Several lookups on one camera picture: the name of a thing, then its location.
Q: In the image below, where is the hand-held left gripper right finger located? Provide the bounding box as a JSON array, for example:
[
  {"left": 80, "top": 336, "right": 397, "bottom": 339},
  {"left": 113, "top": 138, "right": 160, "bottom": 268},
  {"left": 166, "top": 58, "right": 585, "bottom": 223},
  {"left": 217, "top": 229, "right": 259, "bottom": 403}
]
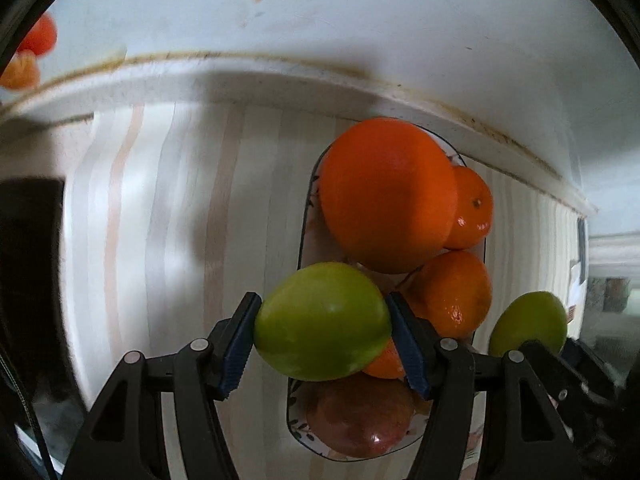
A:
[{"left": 384, "top": 291, "right": 576, "bottom": 480}]

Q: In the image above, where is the small dark orange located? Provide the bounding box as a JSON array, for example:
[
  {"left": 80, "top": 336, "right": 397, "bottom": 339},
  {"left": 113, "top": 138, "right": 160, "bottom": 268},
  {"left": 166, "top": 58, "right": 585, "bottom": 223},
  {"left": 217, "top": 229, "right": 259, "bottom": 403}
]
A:
[{"left": 362, "top": 337, "right": 407, "bottom": 380}]

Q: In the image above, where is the colourful wall sticker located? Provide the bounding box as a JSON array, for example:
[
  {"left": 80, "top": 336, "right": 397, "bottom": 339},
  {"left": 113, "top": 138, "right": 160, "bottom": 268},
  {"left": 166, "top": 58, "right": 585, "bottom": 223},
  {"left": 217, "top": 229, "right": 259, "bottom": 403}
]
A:
[{"left": 0, "top": 12, "right": 58, "bottom": 92}]

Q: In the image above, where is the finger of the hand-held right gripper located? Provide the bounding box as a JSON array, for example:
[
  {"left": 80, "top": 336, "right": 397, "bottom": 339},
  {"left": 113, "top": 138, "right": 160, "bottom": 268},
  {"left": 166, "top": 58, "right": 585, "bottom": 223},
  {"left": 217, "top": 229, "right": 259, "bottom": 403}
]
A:
[
  {"left": 522, "top": 339, "right": 620, "bottom": 407},
  {"left": 564, "top": 337, "right": 603, "bottom": 376}
]

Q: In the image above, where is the floral oval ceramic plate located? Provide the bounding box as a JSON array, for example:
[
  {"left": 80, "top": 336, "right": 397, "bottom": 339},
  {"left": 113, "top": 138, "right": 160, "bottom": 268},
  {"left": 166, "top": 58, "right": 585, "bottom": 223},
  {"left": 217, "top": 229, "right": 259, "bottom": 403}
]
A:
[{"left": 286, "top": 130, "right": 488, "bottom": 463}]

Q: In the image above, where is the red apple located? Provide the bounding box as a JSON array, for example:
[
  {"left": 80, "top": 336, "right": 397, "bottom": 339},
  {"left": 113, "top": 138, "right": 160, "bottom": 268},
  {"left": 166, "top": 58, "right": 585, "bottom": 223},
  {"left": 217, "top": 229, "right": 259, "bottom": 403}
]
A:
[{"left": 305, "top": 372, "right": 418, "bottom": 461}]

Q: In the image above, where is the striped pink-edged tablecloth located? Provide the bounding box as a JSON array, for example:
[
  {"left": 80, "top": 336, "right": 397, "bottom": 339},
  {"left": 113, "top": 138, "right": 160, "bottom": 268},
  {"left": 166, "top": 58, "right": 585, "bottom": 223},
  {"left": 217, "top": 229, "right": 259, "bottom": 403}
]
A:
[{"left": 65, "top": 102, "right": 587, "bottom": 480}]

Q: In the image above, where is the large orange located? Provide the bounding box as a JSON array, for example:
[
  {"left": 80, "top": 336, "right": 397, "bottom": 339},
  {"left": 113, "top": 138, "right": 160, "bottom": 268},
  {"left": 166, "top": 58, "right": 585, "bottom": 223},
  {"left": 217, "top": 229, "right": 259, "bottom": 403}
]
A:
[{"left": 318, "top": 117, "right": 460, "bottom": 275}]

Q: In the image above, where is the green apple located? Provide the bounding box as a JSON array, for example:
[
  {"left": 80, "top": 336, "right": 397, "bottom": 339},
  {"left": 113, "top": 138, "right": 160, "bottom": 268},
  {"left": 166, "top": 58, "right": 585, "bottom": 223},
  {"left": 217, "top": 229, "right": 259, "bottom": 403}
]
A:
[
  {"left": 253, "top": 261, "right": 393, "bottom": 382},
  {"left": 488, "top": 291, "right": 569, "bottom": 358}
]

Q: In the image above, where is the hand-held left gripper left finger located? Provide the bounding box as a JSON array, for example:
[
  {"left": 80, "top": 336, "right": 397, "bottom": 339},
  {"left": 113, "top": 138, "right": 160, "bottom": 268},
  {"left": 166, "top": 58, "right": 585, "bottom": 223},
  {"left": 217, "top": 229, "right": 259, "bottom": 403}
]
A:
[{"left": 75, "top": 291, "right": 263, "bottom": 480}]

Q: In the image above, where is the white paper sheet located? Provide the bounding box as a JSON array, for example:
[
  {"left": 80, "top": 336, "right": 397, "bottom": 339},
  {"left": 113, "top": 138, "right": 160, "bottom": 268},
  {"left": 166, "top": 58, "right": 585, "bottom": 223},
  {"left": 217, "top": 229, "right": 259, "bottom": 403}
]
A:
[{"left": 569, "top": 259, "right": 587, "bottom": 307}]

